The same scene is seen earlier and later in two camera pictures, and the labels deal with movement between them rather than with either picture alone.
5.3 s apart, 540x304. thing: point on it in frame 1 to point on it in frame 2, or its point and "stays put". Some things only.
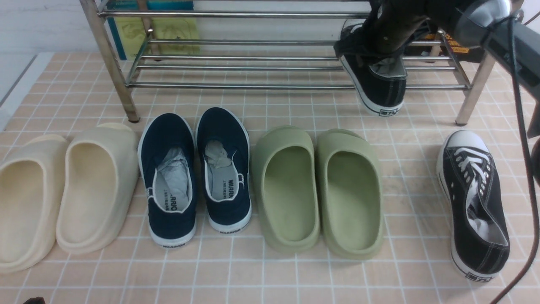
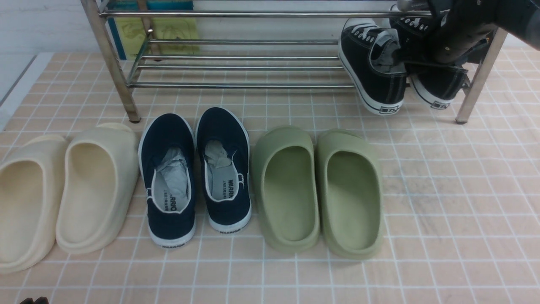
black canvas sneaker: (378, 78) stays put
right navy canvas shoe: (223, 150) stays put
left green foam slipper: (284, 183) stays put
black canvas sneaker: (472, 185) to (436, 84)
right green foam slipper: (351, 217) stays put
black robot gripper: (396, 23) to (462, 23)
